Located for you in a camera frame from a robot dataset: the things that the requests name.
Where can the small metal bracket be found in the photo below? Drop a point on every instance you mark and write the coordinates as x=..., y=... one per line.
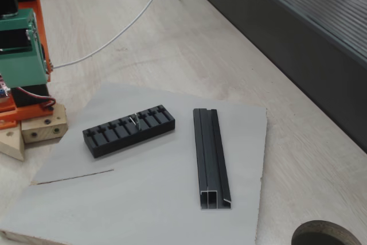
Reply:
x=139, y=121

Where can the black aluminium profile rail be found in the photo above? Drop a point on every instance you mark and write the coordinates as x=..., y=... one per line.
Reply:
x=206, y=156

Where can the black slotted holder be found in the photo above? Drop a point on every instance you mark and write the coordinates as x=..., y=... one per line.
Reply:
x=129, y=141

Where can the grey coated chipboard panel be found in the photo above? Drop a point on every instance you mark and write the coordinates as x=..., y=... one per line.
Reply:
x=129, y=199

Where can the light wooden base block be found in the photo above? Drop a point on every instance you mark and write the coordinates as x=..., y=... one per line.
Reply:
x=43, y=130

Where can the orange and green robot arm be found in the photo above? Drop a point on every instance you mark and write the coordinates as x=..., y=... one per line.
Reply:
x=43, y=27

